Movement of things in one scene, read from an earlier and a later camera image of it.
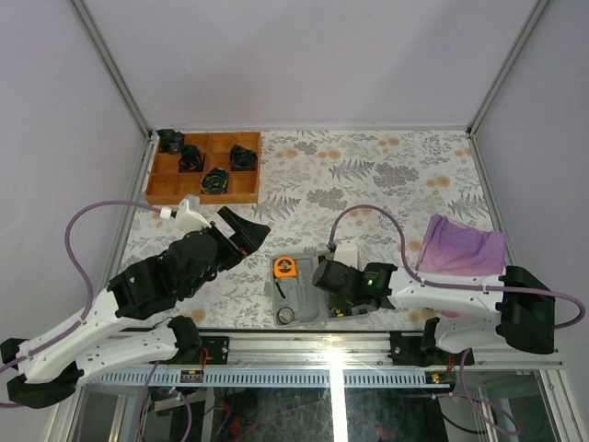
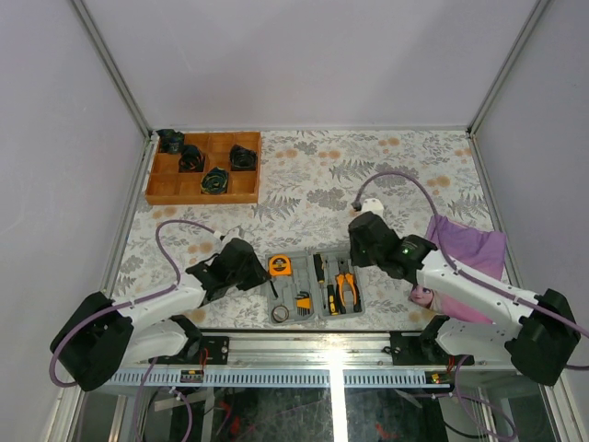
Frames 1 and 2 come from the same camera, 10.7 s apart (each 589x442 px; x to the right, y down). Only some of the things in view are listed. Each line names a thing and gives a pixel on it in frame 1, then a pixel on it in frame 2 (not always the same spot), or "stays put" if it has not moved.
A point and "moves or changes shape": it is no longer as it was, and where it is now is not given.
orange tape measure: x=284 y=266 moves or changes shape
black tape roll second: x=191 y=159 stays put
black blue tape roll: x=214 y=180 stays put
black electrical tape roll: x=285 y=315 moves or changes shape
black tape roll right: x=242 y=159 stays put
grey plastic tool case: x=296 y=300 stays put
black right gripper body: x=345 y=301 → x=360 y=257
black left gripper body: x=229 y=253 → x=252 y=277
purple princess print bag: x=452 y=248 stays put
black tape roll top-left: x=170 y=141 stays put
